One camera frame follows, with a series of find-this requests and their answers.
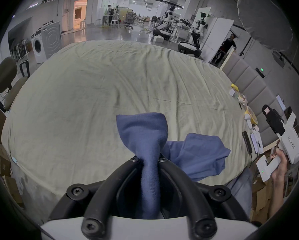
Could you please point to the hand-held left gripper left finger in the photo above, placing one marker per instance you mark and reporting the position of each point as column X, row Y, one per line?
column 97, row 209

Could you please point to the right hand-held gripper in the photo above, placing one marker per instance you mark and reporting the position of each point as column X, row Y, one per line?
column 292, row 144

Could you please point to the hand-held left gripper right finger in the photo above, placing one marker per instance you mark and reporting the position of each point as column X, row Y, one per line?
column 198, row 209

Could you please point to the dark blue shirt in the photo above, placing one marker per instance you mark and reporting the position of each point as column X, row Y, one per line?
column 149, row 144

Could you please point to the person's right forearm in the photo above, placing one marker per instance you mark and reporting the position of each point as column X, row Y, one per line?
column 277, row 199

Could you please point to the person's right hand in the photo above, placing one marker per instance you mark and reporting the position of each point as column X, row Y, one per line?
column 282, row 165

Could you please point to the white hand controller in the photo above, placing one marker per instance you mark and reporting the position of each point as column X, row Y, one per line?
column 257, row 141

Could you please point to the black phone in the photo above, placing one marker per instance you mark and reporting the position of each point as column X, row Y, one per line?
column 247, row 142

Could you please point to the padded beige headboard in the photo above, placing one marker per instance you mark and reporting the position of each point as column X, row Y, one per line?
column 249, row 84

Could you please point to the person's legs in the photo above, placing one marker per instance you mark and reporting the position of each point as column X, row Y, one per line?
column 242, row 191

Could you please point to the white card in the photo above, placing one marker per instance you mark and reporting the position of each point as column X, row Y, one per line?
column 232, row 92

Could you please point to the yellow bag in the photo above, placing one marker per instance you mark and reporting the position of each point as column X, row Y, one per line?
column 235, row 86

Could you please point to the grey softbox lamp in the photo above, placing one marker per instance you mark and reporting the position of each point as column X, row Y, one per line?
column 262, row 21

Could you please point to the stack of cartons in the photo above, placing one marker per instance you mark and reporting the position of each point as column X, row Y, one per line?
column 1, row 166

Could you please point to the black and white wheeled robot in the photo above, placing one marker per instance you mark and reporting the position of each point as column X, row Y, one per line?
column 193, row 41

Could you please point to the bed with pale green sheet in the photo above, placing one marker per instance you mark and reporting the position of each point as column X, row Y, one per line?
column 102, row 89

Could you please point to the white humanoid robot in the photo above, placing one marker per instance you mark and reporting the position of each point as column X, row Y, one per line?
column 167, row 21

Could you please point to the olive office chair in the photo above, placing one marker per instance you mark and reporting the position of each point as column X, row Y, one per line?
column 5, row 74

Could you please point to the white washing machine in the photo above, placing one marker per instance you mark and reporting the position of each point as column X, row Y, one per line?
column 38, row 47

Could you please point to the grey mesh office chair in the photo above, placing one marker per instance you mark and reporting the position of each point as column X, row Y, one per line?
column 130, row 19

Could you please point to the grey ribbed round-pattern panel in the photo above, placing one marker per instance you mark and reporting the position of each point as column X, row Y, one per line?
column 51, row 39

